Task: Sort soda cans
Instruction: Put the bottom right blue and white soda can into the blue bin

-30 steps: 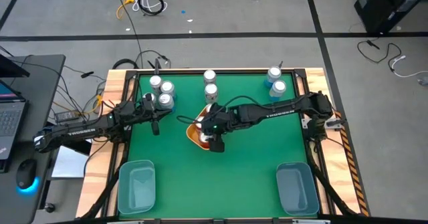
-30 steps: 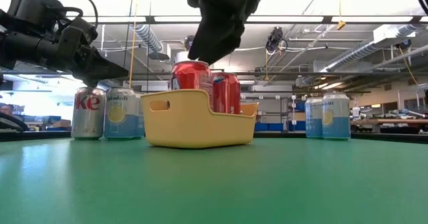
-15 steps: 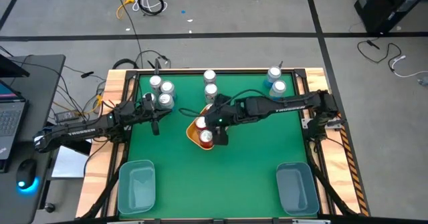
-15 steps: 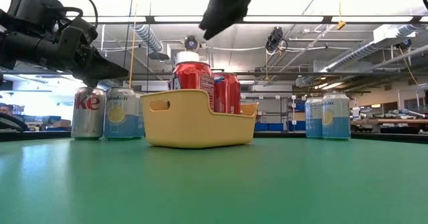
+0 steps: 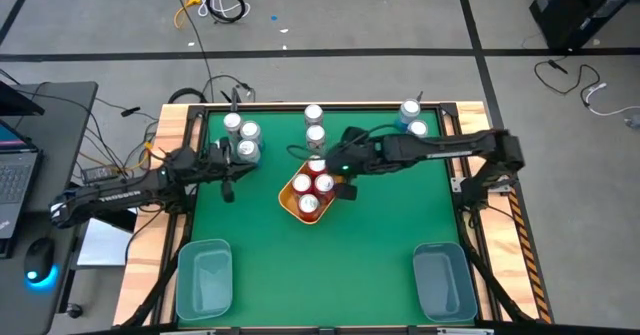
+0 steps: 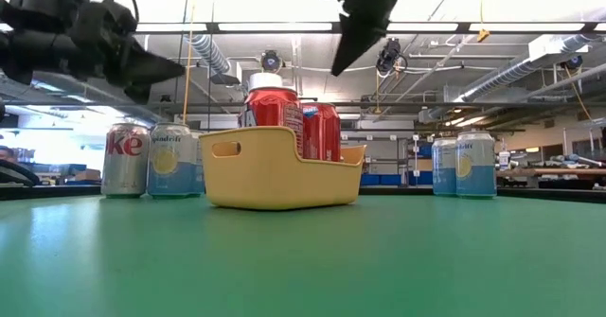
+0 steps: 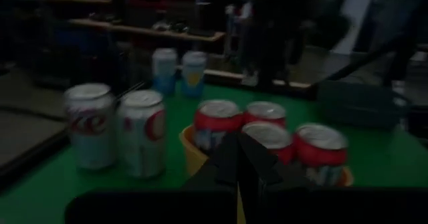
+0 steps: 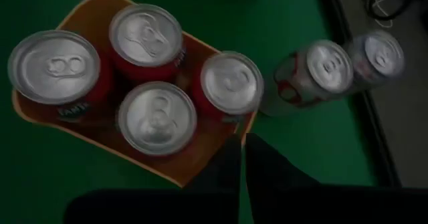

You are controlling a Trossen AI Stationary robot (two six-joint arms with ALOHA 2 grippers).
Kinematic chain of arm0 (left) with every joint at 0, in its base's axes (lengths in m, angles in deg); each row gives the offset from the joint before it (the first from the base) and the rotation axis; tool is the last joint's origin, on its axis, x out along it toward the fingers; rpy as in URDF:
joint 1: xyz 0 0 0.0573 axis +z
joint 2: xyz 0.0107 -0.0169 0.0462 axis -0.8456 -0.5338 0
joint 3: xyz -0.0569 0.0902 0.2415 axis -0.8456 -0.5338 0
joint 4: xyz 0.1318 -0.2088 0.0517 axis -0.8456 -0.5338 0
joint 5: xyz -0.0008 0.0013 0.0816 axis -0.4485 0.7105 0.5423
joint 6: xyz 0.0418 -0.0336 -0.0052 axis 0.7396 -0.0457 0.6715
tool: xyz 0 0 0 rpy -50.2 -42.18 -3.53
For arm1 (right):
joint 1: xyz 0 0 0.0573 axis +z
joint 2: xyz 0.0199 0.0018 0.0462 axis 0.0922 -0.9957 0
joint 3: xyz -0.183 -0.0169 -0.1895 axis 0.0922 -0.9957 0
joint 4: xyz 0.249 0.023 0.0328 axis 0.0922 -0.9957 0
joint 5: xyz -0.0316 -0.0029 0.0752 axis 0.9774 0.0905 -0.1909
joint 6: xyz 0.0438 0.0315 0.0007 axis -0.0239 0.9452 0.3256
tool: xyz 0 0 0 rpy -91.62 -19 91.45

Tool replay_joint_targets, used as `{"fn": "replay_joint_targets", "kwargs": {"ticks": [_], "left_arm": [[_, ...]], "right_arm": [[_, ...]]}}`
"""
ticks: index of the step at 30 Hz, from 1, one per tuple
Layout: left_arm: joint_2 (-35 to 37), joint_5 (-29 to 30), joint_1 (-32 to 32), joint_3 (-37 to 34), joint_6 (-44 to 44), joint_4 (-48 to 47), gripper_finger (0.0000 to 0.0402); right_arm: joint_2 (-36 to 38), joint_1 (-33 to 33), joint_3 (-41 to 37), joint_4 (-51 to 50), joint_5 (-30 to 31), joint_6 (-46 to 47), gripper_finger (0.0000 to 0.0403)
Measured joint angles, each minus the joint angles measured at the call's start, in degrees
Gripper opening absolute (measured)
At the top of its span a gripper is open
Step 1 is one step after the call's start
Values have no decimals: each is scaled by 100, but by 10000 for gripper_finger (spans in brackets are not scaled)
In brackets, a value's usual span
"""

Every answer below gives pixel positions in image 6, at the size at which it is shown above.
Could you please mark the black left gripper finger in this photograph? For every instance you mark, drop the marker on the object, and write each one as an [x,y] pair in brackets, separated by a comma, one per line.
[138,93]
[147,68]

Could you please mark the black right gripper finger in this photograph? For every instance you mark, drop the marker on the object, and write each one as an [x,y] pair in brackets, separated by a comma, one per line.
[355,42]

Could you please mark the silver Diet Coke can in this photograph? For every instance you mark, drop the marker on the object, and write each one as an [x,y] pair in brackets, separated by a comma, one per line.
[125,170]

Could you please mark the red Fanta can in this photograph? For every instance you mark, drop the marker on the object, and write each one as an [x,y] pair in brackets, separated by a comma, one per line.
[270,111]
[322,132]

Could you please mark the yellow plastic bin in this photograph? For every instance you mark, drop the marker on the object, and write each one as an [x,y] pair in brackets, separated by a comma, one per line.
[274,180]

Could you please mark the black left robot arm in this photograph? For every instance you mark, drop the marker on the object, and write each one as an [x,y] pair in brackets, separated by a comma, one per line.
[38,47]

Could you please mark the round black ceiling device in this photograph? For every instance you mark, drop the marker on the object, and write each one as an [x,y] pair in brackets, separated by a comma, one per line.
[271,61]

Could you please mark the white cylindrical tank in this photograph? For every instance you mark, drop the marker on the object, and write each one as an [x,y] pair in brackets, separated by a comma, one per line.
[265,80]

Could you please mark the blue crates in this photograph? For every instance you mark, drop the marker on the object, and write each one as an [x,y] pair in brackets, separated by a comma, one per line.
[61,168]

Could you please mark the yellow hanging hook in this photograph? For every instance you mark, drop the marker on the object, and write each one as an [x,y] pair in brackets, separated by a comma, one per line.
[483,35]

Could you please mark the blue storage bins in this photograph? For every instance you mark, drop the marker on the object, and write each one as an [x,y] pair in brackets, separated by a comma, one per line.
[379,180]

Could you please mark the black curved object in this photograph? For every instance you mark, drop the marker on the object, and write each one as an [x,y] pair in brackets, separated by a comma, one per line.
[23,177]

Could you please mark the person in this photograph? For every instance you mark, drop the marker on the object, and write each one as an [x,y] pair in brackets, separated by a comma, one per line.
[7,155]

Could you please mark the wooden workbench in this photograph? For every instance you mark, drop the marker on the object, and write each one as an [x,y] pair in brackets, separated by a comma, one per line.
[558,170]

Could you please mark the black ceiling-mounted camera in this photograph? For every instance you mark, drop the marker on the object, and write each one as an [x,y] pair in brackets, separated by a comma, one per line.
[389,54]

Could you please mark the silver flexible ventilation duct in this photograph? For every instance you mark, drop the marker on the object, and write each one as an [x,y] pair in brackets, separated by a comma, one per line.
[210,54]

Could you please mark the large silver ceiling duct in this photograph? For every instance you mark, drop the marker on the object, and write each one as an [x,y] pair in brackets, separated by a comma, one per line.
[521,66]

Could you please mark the black dome camera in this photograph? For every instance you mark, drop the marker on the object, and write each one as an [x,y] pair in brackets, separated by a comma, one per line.
[573,61]

